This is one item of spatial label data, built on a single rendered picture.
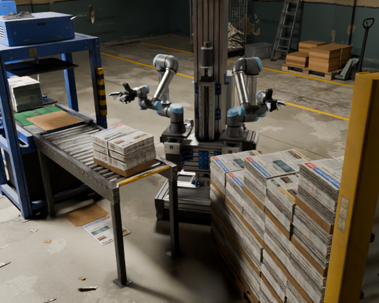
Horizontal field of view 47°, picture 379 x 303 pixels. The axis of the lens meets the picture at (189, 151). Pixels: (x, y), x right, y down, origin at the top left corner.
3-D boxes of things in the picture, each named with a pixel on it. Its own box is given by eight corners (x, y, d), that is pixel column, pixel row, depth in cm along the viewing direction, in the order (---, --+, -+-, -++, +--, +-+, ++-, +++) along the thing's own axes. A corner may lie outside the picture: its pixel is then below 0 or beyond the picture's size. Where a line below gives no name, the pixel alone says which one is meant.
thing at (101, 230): (131, 232, 378) (131, 231, 378) (102, 246, 362) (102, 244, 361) (109, 216, 404) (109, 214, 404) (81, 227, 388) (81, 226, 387)
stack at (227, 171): (251, 238, 368) (256, 148, 334) (334, 342, 266) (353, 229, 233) (209, 247, 357) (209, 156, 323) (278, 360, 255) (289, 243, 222)
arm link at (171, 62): (186, 62, 356) (160, 113, 347) (176, 60, 363) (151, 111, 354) (179, 54, 347) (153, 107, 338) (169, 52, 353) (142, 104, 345)
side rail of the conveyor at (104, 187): (120, 202, 292) (118, 186, 288) (113, 205, 289) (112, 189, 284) (40, 145, 386) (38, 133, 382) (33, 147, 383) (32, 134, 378)
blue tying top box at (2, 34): (75, 38, 391) (73, 15, 383) (9, 46, 356) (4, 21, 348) (54, 32, 423) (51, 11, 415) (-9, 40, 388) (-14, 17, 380)
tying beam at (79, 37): (100, 48, 397) (98, 37, 393) (-6, 64, 342) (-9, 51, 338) (67, 39, 445) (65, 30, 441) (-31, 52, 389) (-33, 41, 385)
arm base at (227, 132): (226, 130, 374) (226, 119, 370) (243, 131, 371) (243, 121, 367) (223, 137, 361) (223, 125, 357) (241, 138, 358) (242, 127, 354)
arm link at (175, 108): (177, 123, 365) (177, 107, 360) (165, 119, 373) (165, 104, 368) (186, 119, 374) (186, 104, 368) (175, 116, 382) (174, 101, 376)
